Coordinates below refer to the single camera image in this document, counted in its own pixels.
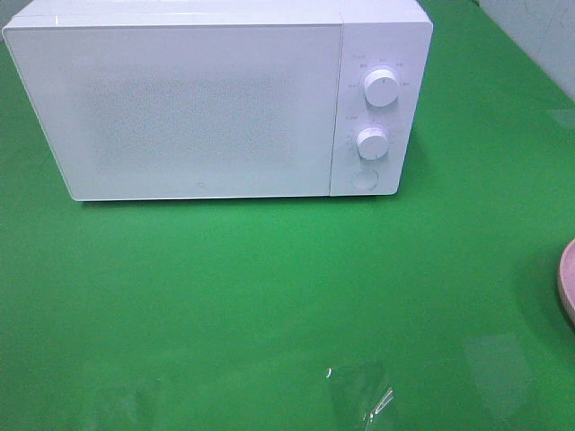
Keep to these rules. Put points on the round white door button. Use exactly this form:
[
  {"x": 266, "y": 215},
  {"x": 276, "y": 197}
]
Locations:
[{"x": 365, "y": 180}]

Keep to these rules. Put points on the white microwave door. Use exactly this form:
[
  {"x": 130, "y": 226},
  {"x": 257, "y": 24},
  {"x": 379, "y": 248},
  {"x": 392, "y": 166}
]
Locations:
[{"x": 185, "y": 112}]

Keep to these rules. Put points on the pink round plate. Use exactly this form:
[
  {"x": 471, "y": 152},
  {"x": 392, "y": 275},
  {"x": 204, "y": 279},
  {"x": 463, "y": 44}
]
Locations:
[{"x": 565, "y": 282}]

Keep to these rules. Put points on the lower white round knob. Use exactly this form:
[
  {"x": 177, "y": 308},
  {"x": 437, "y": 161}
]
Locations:
[{"x": 372, "y": 144}]

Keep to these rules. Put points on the white round knob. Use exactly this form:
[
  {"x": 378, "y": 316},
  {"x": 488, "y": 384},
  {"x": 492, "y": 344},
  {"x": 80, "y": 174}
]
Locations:
[
  {"x": 381, "y": 86},
  {"x": 372, "y": 144}
]

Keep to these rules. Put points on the green table cloth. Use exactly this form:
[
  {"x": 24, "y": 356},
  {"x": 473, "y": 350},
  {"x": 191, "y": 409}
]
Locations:
[{"x": 227, "y": 314}]

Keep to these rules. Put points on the upper white round knob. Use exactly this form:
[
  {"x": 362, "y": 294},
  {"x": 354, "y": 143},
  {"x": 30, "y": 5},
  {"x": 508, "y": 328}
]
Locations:
[{"x": 381, "y": 86}]

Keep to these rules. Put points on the white microwave oven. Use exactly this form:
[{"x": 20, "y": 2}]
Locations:
[{"x": 373, "y": 33}]

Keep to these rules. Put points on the clear tape piece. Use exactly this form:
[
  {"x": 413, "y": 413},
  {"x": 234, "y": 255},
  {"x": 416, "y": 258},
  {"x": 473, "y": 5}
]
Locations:
[{"x": 362, "y": 397}]

